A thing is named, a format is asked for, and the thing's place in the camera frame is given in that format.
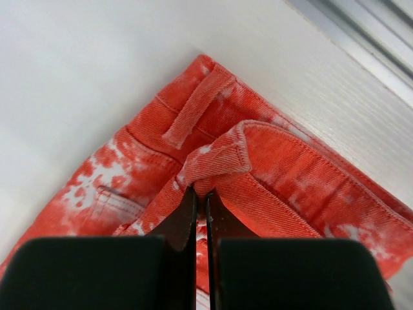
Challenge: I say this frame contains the orange white-speckled trousers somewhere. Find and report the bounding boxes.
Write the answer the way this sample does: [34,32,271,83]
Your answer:
[1,55,412,309]

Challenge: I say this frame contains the right aluminium frame post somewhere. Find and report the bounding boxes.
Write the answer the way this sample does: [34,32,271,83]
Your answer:
[290,1,412,106]

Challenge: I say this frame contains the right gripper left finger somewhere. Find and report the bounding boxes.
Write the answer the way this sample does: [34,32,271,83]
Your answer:
[163,187,197,251]

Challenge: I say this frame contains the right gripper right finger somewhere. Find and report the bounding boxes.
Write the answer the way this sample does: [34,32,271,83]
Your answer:
[205,192,223,309]

